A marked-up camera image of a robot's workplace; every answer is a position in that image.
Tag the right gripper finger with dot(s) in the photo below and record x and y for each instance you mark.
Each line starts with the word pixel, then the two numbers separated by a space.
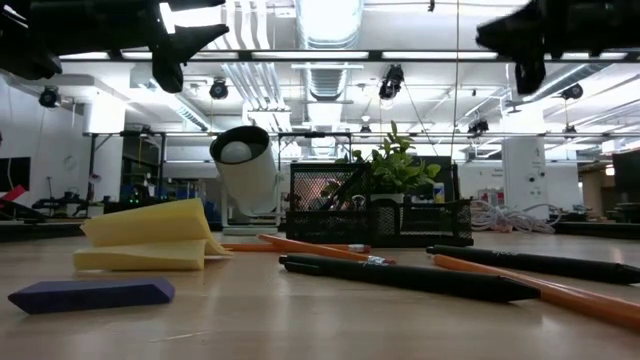
pixel 520 32

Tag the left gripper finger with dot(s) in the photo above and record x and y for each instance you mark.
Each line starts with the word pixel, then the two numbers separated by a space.
pixel 185 42
pixel 190 4

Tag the yellow sticky note pad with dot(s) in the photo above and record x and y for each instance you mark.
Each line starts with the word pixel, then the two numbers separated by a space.
pixel 150 225

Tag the orange pencil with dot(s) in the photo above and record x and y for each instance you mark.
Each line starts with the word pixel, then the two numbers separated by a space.
pixel 240 247
pixel 310 247
pixel 575 297

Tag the black pen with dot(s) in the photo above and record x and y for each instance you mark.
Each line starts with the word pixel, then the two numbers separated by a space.
pixel 525 262
pixel 400 277

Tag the blue eraser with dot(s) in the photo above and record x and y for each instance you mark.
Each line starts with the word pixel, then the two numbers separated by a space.
pixel 90 295

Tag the background black robot arm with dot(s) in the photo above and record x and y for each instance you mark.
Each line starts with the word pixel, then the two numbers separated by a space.
pixel 65 202

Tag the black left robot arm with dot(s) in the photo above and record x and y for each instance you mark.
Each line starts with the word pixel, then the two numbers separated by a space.
pixel 30 35

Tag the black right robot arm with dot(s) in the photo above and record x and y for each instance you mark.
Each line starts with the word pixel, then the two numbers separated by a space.
pixel 620 25

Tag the black mesh desk organizer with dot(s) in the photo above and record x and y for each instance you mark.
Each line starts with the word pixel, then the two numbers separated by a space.
pixel 330 230

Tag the black ceiling spotlight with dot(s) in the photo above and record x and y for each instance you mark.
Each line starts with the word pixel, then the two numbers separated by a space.
pixel 49 97
pixel 218 89
pixel 478 127
pixel 391 82
pixel 572 91

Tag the white room column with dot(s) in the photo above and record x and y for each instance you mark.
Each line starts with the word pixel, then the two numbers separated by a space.
pixel 525 165

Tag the black overhead beam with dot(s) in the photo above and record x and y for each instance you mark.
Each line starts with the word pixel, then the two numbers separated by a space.
pixel 325 55

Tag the dark screen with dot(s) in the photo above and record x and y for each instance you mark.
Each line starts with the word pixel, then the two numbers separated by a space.
pixel 627 175

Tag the yellow can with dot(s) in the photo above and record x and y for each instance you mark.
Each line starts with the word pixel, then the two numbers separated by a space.
pixel 439 193

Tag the small green potted plant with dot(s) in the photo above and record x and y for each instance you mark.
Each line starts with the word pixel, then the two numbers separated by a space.
pixel 400 170

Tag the red object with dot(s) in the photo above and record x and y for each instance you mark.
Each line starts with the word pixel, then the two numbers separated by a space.
pixel 11 195

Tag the dark wall monitor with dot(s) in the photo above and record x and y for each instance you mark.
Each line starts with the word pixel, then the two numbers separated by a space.
pixel 14 174

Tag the black aluminium table frame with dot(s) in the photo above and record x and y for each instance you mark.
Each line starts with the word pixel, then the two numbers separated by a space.
pixel 40 231

